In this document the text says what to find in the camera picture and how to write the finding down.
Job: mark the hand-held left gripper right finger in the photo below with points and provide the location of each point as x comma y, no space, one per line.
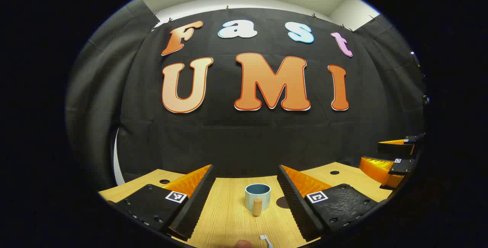
297,206

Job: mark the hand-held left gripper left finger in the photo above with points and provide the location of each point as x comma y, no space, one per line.
194,206

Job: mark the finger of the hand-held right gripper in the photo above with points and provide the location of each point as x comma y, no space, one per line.
394,148
377,168

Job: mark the dark round coaster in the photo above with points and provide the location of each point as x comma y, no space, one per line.
283,202

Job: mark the white toothbrush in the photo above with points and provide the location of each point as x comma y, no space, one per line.
265,240

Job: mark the wooden desktop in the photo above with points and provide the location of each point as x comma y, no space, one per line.
228,217

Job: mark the black backdrop cloth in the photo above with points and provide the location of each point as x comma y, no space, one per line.
244,137

